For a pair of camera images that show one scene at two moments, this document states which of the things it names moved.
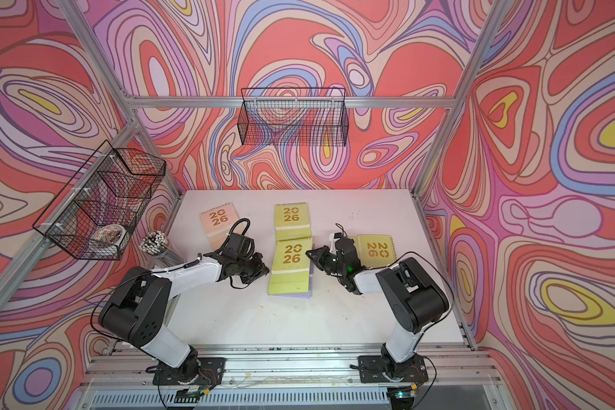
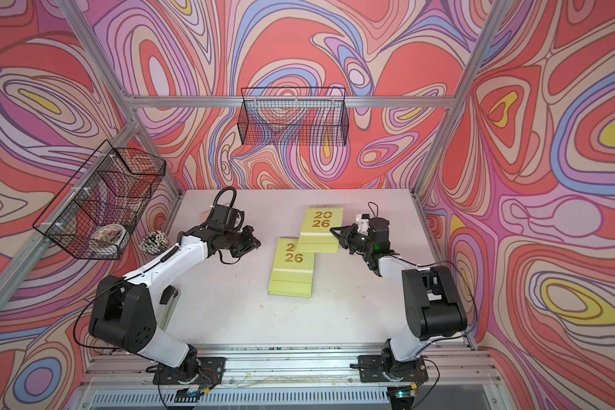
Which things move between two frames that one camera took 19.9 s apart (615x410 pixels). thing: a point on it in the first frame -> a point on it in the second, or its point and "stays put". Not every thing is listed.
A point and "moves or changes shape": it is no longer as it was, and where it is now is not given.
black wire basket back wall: (294, 117) stays put
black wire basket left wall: (95, 214) stays put
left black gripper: (261, 269) -> (252, 242)
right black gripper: (321, 253) -> (346, 235)
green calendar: (292, 221) -> (316, 236)
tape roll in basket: (112, 234) stays put
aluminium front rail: (292, 377) stays put
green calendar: (375, 250) moves or changes shape
